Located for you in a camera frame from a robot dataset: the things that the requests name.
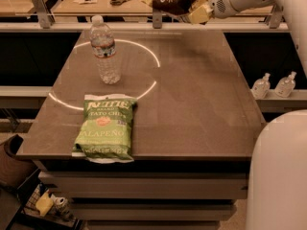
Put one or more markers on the left metal bracket post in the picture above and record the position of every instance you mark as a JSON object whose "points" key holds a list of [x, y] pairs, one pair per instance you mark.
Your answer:
{"points": [[44, 16]]}

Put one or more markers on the sanitizer bottle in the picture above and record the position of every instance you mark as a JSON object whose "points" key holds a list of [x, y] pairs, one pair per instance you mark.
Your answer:
{"points": [[261, 87], [285, 86]]}

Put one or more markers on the middle metal bracket post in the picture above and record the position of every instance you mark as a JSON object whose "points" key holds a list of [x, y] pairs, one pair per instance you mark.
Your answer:
{"points": [[157, 19]]}

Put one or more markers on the dark chair at left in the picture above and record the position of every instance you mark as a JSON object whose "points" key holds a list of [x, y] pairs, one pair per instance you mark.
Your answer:
{"points": [[14, 174]]}

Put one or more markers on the green jalapeno chip bag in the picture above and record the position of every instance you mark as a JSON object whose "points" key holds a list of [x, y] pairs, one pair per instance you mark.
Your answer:
{"points": [[105, 135]]}

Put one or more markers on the clear plastic water bottle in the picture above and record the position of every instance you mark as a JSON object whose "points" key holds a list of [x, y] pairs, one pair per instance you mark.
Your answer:
{"points": [[103, 45]]}

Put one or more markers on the yellow cloth on shelf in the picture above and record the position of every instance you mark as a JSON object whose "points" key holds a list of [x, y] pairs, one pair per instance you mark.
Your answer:
{"points": [[44, 204]]}

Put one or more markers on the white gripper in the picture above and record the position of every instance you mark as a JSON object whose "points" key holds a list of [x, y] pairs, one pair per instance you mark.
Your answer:
{"points": [[219, 3]]}

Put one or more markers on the scissors on desk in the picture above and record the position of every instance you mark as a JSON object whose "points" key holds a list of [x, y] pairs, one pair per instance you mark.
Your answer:
{"points": [[118, 2]]}

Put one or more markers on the right sanitizer bottle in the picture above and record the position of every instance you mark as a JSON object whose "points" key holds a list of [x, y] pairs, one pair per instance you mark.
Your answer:
{"points": [[285, 86]]}

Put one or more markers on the left sanitizer bottle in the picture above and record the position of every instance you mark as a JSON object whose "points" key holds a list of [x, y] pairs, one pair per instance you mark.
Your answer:
{"points": [[261, 87]]}

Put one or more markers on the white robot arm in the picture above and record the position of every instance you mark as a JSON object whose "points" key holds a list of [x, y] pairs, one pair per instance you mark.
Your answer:
{"points": [[277, 187]]}

